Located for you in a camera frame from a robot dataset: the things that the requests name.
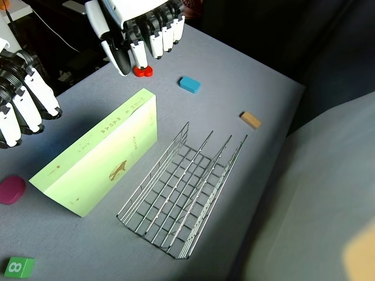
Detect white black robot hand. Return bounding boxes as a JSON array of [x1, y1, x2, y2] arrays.
[[84, 0, 186, 77], [0, 16, 63, 149]]

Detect pale green book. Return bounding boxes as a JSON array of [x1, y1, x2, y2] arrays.
[[28, 88, 158, 218]]

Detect red toy block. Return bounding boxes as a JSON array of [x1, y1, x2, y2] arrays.
[[133, 65, 154, 78]]

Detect grey flat device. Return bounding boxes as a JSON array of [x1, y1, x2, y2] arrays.
[[62, 0, 88, 16]]

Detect blue rounded toy block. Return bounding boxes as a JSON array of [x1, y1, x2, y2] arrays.
[[178, 76, 202, 95]]

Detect white desk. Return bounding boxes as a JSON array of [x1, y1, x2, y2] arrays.
[[0, 0, 34, 23]]

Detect magenta round toy block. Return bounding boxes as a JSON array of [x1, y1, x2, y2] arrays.
[[0, 175, 26, 205]]

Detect grey table cloth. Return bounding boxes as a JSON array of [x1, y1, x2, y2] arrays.
[[0, 23, 307, 281]]

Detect tan wooden block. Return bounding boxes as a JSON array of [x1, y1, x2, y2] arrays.
[[240, 111, 263, 130]]

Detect green cube with number eight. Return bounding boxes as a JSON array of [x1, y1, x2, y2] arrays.
[[4, 256, 36, 279]]

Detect pale grey sheet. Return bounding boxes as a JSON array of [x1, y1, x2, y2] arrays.
[[241, 92, 375, 281]]

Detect thin white cable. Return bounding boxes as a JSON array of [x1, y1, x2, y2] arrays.
[[48, 16, 81, 54]]

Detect wire metal rack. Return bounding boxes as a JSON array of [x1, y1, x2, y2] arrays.
[[116, 122, 248, 260]]

